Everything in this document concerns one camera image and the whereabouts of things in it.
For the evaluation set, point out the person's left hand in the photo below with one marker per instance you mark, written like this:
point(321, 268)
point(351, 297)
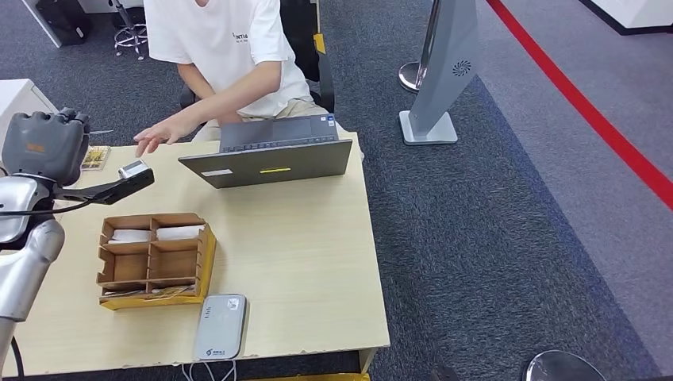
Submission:
point(165, 132)

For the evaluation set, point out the person's right hand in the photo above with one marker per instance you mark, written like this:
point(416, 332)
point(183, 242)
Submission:
point(228, 117)

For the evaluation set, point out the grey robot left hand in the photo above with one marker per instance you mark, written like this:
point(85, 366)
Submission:
point(47, 144)

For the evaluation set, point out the white ID card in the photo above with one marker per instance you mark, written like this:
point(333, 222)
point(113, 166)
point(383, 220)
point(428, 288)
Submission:
point(102, 132)

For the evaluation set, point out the person's right forearm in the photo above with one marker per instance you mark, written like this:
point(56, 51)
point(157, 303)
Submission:
point(193, 81)

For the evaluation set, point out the person's left forearm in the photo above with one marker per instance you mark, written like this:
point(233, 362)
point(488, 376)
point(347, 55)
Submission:
point(236, 94)

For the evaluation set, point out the small yellow-green card stack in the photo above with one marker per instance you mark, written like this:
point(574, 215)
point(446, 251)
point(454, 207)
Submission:
point(95, 158)

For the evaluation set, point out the person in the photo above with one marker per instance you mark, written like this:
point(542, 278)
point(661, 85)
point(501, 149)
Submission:
point(231, 42)

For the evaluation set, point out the printed room key card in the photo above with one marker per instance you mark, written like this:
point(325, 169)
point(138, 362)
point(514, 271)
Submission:
point(169, 293)
point(122, 294)

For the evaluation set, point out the grey card reader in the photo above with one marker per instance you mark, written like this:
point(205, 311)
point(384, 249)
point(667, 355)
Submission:
point(221, 326)

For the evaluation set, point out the white cabinet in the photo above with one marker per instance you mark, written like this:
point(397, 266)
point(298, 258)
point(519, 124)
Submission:
point(21, 97)

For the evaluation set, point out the grey laptop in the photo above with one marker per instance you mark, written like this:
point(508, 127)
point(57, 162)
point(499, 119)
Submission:
point(273, 166)

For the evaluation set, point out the white paper stack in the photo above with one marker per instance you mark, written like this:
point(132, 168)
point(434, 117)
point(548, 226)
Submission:
point(179, 232)
point(129, 236)

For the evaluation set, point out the chrome base stool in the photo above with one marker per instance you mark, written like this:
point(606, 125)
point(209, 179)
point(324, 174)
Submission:
point(130, 38)

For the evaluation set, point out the black office chair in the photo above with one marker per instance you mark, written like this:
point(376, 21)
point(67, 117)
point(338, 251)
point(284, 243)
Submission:
point(305, 31)

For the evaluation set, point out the yellow tag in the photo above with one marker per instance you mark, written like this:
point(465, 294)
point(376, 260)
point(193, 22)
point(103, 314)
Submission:
point(319, 43)

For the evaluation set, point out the white leaning panel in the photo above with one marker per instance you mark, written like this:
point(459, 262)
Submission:
point(42, 23)

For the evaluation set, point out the black bag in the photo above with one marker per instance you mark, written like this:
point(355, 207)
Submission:
point(64, 18)

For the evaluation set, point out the wooden compartment organizer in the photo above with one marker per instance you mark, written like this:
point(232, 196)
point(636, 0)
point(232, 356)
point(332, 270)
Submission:
point(130, 266)

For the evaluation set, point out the grey kiosk stand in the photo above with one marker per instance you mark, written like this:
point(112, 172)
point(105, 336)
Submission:
point(444, 68)

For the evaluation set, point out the yellow strip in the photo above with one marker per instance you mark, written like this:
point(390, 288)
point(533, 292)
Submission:
point(315, 377)

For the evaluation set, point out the red floor tape line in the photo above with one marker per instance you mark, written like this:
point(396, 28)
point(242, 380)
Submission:
point(576, 100)

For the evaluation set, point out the white platform with black base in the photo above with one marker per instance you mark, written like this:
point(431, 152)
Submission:
point(631, 13)

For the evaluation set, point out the chrome round base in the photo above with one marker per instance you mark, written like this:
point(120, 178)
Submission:
point(560, 368)

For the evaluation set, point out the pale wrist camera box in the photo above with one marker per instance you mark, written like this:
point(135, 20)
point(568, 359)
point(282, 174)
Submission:
point(133, 169)

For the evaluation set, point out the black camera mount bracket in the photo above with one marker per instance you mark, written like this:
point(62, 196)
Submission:
point(118, 190)

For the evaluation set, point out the chrome stanchion post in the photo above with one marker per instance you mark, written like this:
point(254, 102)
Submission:
point(410, 78)

